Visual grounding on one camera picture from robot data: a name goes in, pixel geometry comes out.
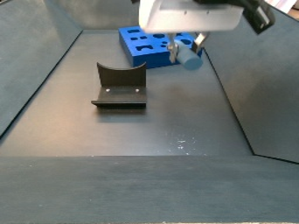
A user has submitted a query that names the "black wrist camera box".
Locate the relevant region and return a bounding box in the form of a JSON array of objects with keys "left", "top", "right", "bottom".
[{"left": 231, "top": 0, "right": 277, "bottom": 34}]

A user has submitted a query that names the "dark curved cradle fixture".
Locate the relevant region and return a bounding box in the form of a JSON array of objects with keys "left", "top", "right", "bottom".
[{"left": 91, "top": 63, "right": 147, "bottom": 108}]

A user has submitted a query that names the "light blue oval cylinder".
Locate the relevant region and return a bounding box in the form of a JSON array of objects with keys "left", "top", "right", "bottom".
[{"left": 175, "top": 40, "right": 203, "bottom": 71}]

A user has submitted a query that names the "blue block with shaped holes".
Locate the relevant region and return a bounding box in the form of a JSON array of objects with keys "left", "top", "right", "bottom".
[{"left": 118, "top": 26, "right": 194, "bottom": 68}]

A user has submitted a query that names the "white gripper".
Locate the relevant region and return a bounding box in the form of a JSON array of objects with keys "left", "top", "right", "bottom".
[{"left": 139, "top": 0, "right": 243, "bottom": 63}]

